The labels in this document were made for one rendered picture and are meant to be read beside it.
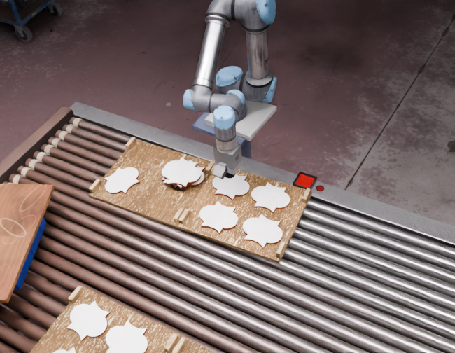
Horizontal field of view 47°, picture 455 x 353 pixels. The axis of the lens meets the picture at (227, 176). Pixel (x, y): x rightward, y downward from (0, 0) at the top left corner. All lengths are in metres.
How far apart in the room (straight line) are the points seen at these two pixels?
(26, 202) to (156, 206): 0.49
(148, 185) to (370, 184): 1.66
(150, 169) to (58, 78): 2.45
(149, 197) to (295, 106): 2.00
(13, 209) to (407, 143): 2.53
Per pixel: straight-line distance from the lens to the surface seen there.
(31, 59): 4.90
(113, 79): 4.38
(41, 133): 2.53
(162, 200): 2.10
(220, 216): 2.00
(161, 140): 2.37
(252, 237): 1.93
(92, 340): 1.83
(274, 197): 2.04
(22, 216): 2.08
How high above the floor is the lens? 2.51
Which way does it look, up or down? 47 degrees down
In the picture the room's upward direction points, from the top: 6 degrees counter-clockwise
